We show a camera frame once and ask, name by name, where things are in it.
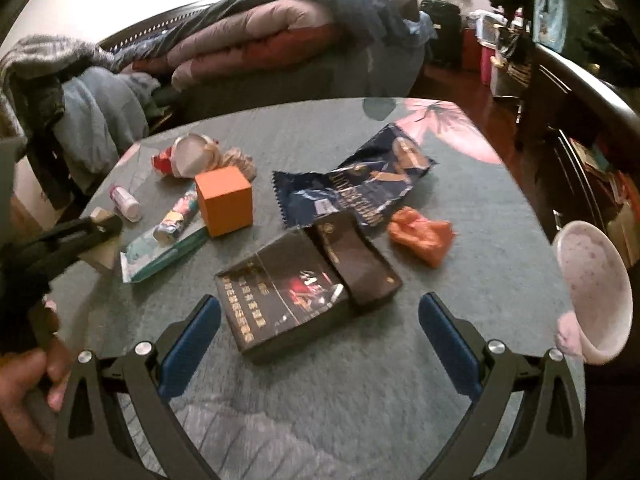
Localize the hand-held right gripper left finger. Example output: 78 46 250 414
54 294 222 480

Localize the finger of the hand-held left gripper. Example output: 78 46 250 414
15 214 123 282

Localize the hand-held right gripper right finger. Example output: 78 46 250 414
417 291 587 480

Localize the tan wooden block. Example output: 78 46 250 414
80 207 127 274

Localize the small pink white bottle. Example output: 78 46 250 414
109 185 143 222

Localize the black printed box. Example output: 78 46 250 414
215 232 352 365

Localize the colourful printed tube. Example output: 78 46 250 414
152 185 201 244

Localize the orange wrapper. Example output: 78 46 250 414
387 206 459 269

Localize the dark brown small box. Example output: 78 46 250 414
305 210 404 312

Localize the crushed red white cup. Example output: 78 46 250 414
151 133 224 180

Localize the orange cardboard box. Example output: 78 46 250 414
194 165 253 239

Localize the pink round bin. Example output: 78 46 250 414
552 220 634 365

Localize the brown paper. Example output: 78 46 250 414
220 147 258 184

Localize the dark blue snack bag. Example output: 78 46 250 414
272 124 439 232

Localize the person's left hand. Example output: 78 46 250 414
0 297 75 457

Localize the green white tissue packet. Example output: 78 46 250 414
120 225 210 285

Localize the pink cloth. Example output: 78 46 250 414
555 310 587 359

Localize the light blue clothing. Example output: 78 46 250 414
50 67 162 182

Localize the dark wooden cabinet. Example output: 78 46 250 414
515 40 640 266

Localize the mauve folded quilt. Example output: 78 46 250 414
132 0 352 92

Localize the red suitcase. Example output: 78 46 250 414
460 27 484 72

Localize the black suitcase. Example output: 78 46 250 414
420 0 464 69

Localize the clear plastic box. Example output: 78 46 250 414
475 10 507 47

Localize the teal bag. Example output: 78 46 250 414
530 0 592 57

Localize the dark blue blanket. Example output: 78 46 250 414
210 0 432 52

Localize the pile of dark clothes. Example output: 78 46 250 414
487 0 640 88

